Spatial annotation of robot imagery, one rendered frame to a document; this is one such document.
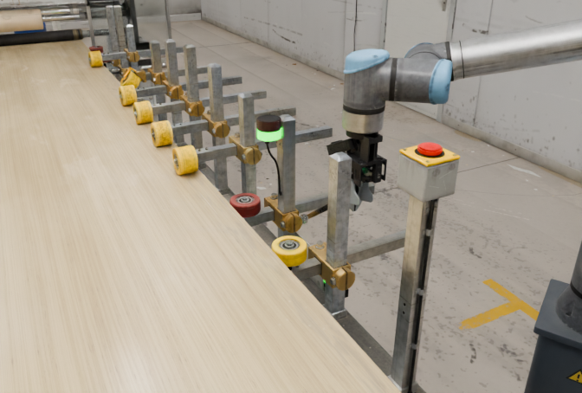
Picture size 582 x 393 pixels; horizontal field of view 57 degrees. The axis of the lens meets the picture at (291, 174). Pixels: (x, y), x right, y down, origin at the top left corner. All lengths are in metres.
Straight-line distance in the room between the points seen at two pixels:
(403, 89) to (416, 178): 0.28
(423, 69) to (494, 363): 1.51
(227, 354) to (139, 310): 0.21
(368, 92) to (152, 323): 0.61
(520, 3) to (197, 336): 3.63
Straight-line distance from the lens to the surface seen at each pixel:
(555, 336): 1.60
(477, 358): 2.36
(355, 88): 1.12
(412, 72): 1.11
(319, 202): 1.51
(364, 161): 1.17
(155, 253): 1.23
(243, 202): 1.40
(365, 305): 2.52
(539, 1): 4.14
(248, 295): 1.07
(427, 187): 0.88
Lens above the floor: 1.55
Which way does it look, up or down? 25 degrees down
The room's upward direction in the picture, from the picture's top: straight up
